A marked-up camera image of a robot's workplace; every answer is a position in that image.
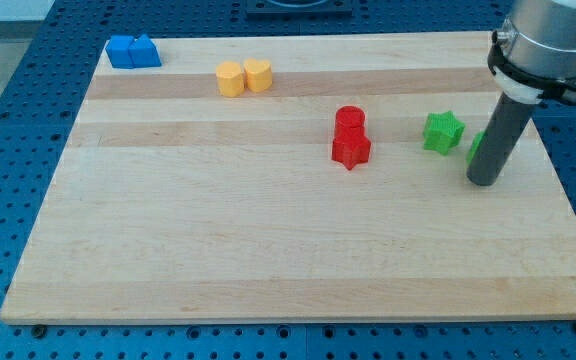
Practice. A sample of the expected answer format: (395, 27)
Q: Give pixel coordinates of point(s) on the wooden board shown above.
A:
(172, 204)

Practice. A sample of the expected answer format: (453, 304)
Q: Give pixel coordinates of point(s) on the red star block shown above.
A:
(351, 147)

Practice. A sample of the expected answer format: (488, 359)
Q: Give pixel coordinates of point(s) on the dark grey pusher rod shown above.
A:
(504, 129)

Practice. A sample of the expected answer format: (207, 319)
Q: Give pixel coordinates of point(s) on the blue pentagon block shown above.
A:
(144, 53)

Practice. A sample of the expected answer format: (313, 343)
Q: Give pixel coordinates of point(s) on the green star block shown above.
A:
(442, 132)

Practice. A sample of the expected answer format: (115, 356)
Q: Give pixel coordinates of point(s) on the yellow heart block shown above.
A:
(259, 76)

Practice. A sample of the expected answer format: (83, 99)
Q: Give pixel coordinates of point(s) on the blue cube block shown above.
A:
(117, 50)

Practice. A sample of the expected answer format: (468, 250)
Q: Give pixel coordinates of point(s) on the red cylinder block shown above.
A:
(349, 120)

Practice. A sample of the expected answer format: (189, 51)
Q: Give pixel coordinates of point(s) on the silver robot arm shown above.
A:
(533, 53)

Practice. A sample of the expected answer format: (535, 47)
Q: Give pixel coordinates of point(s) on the yellow cylinder block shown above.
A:
(230, 79)

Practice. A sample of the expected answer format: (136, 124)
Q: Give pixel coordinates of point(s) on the green cylinder block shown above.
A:
(474, 146)

